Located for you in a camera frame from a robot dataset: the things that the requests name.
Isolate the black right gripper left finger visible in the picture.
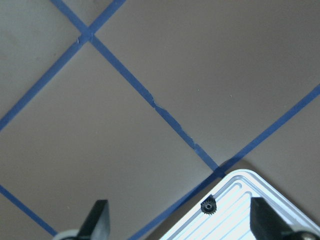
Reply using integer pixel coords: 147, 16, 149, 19
54, 199, 111, 240

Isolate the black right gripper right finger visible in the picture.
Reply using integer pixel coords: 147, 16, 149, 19
249, 196, 320, 240

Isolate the silver ribbed metal tray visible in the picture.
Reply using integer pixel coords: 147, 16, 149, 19
161, 169, 320, 240

